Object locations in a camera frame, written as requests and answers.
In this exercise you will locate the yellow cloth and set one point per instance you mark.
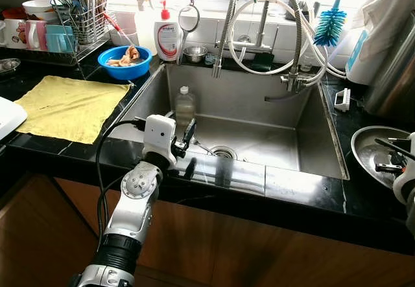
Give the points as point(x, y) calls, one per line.
point(71, 105)

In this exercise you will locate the stainless steel pot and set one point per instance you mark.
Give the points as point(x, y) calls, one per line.
point(392, 86)

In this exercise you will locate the small steel dish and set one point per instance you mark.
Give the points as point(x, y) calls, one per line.
point(5, 65)

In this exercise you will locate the steel spring faucet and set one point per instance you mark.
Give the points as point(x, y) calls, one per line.
point(295, 80)

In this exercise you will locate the large steel basin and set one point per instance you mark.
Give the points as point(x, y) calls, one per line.
point(373, 148)

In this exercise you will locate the white soap bottle red pump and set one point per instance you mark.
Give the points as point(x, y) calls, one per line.
point(167, 37)

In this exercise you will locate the brown food scraps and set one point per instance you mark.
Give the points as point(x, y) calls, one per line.
point(126, 56)

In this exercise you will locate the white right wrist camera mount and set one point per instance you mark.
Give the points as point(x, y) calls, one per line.
point(405, 183)

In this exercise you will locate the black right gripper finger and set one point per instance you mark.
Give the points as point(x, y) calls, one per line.
point(389, 168)

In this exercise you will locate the round mesh strainer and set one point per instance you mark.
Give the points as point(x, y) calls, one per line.
point(189, 18)

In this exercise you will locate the stainless steel sink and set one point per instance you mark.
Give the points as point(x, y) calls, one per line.
point(259, 125)

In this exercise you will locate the white mug with picture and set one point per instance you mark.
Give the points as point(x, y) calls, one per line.
point(16, 33)

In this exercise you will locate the white bowl red rim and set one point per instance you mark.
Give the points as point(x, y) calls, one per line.
point(39, 7)

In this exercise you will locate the blue plastic bowl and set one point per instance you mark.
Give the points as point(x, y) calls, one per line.
point(126, 72)

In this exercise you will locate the white appliance with buttons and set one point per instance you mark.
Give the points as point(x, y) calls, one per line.
point(10, 115)

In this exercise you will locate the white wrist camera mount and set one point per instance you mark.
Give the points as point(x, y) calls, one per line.
point(405, 183)
point(159, 138)

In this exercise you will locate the white container blue label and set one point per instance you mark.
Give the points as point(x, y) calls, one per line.
point(376, 34)

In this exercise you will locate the green sponge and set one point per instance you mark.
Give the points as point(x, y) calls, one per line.
point(262, 60)

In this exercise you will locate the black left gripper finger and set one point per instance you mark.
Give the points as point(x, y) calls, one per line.
point(190, 131)
point(192, 169)

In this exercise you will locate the white spray bottle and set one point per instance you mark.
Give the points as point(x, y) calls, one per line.
point(144, 5)

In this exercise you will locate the blue bottle brush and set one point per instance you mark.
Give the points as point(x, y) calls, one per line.
point(331, 26)

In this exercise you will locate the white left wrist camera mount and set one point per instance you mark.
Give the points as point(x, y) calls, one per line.
point(159, 138)

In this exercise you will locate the wooden base cabinet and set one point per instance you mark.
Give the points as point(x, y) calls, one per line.
point(227, 248)

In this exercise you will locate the pink mug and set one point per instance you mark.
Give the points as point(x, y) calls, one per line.
point(35, 34)

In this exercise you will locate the small steel bowl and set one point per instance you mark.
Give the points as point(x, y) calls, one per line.
point(194, 54)

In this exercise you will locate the clear plastic bottle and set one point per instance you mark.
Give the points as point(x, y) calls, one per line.
point(185, 105)

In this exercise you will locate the white plastic clip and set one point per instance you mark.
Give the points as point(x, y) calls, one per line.
point(342, 99)

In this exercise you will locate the teal mug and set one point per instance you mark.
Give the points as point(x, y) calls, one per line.
point(60, 37)

